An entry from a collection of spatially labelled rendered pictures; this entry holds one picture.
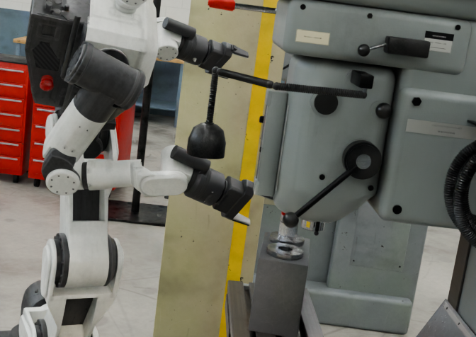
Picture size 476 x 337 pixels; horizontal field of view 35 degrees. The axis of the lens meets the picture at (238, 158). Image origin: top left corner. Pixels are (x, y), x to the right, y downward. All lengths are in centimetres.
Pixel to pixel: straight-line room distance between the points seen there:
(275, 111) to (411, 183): 29
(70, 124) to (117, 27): 24
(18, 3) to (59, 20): 904
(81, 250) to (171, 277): 148
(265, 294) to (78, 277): 49
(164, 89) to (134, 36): 881
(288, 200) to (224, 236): 191
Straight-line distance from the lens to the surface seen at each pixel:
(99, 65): 161
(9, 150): 636
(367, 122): 141
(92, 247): 197
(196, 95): 320
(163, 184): 177
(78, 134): 171
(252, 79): 130
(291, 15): 134
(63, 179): 177
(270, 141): 146
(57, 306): 204
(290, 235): 191
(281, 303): 182
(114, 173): 180
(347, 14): 136
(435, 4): 138
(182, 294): 344
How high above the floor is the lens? 171
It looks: 12 degrees down
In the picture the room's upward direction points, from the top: 8 degrees clockwise
